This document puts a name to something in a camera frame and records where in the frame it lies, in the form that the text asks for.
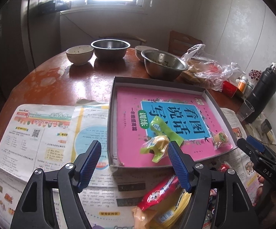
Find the clear red pastry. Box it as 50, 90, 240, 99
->
218, 161, 231, 172

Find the red snack packet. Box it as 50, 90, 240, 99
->
137, 174, 180, 211

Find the round green label pastry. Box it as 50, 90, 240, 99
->
213, 131, 230, 150

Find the green yellow snack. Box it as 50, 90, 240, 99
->
140, 116, 184, 163

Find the gold yellow snack packet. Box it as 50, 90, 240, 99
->
132, 189, 191, 228

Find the small steel cup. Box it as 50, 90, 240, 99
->
261, 119, 272, 134

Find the clear plastic cup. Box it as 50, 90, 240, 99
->
236, 100, 254, 122

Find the newspaper sheet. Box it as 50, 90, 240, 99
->
0, 98, 263, 229

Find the orange pill bottle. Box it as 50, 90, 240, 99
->
237, 76, 248, 95

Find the pink and blue book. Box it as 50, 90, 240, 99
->
116, 86, 234, 168

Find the black thermos bottle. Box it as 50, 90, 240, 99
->
245, 63, 276, 123

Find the red tissue box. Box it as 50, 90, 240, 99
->
222, 81, 237, 98

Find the dried flower bunch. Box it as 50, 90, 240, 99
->
249, 69, 262, 82

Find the clear plastic bag with bread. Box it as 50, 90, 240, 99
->
181, 44, 245, 92

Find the grey shallow cardboard box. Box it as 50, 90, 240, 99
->
106, 76, 239, 169

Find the large steel bowl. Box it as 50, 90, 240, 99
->
141, 50, 189, 81

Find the small ceramic bowl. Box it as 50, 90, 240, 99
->
66, 45, 94, 66

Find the wooden chair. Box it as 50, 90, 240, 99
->
168, 31, 203, 56

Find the white ceramic bowl behind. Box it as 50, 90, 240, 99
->
134, 45, 159, 63

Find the dark refrigerator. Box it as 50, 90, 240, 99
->
0, 0, 61, 97

